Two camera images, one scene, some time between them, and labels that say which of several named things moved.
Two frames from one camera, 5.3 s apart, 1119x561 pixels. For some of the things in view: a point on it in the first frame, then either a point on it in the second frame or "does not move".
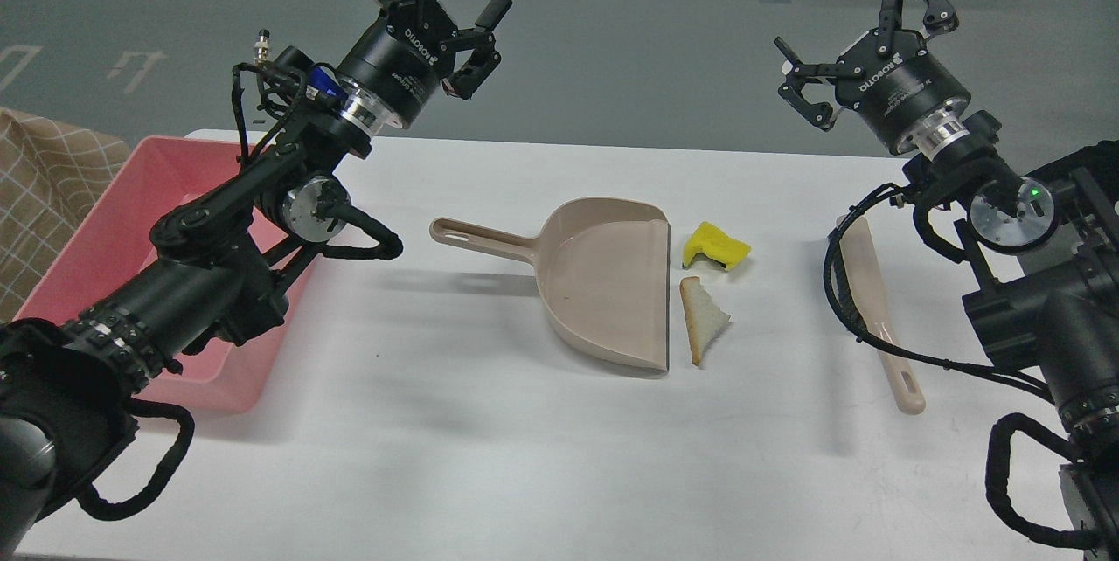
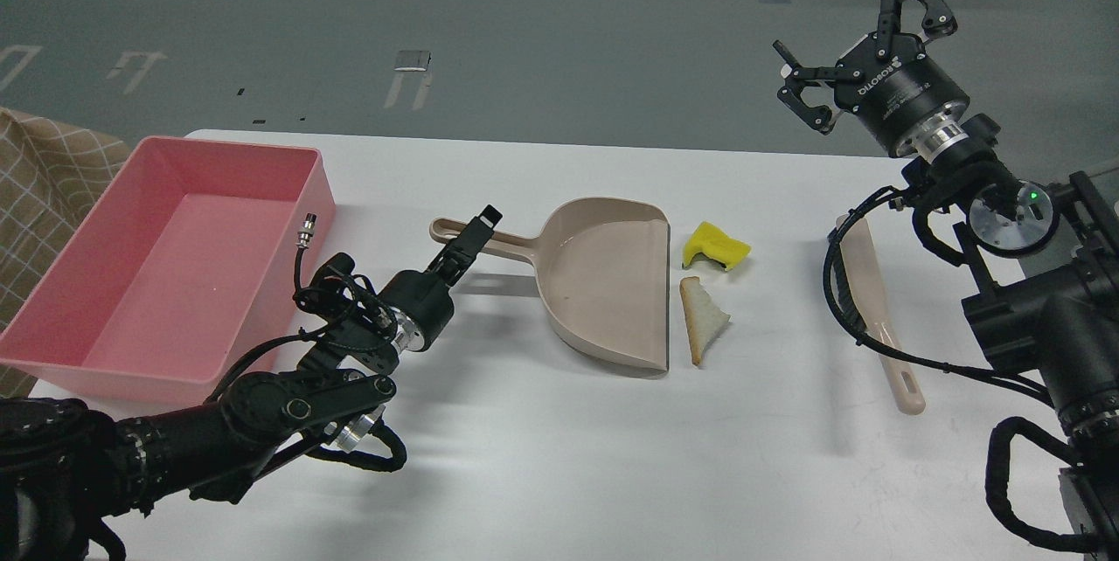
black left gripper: [400, 58] -> [420, 306]
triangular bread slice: [704, 318] does not move
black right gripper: [902, 84] does not move
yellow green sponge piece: [709, 239] does not move
